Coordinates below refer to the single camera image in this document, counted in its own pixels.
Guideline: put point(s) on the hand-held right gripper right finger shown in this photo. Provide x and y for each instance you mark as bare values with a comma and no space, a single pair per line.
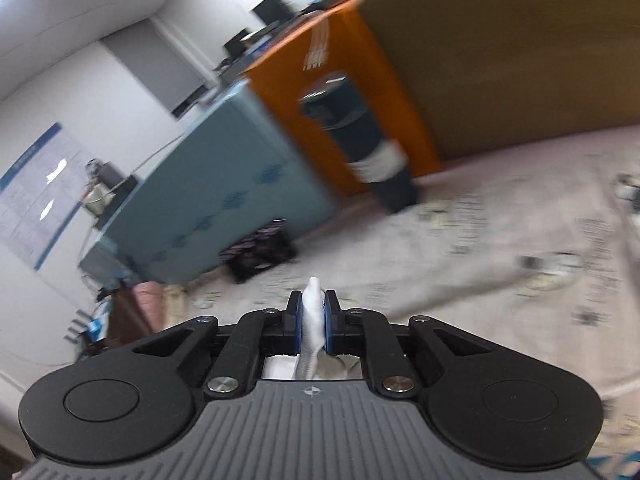
329,326

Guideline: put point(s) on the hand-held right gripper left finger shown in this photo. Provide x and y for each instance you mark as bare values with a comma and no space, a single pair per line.
296,326

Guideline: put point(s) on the white garment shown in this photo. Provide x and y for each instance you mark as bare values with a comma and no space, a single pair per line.
312,320

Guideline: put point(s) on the black crate with pink print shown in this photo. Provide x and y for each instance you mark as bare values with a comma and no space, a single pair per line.
260,252

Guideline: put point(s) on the dark brown cabinet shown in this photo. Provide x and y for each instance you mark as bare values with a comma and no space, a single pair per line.
127,317

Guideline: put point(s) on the light blue partition panel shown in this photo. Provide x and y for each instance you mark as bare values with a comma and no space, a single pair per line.
225,170

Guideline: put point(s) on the printed white bed sheet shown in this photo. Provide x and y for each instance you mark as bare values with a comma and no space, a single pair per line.
500,240

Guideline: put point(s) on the dark blue cylindrical bottle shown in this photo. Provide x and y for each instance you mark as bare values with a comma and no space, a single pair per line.
350,125

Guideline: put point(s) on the black box on desk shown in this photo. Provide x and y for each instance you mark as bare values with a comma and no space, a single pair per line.
111,175

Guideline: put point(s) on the orange partition panel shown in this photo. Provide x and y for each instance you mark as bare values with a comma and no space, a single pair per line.
285,80

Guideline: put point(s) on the black computer monitor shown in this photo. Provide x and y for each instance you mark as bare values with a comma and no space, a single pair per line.
237,41
270,7

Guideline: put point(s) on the grey window blind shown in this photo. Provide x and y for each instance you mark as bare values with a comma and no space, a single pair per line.
155,65

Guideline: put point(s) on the brown board panel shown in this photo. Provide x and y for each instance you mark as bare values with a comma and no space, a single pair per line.
500,60

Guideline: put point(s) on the wall poster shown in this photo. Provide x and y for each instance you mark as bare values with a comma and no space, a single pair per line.
35,195

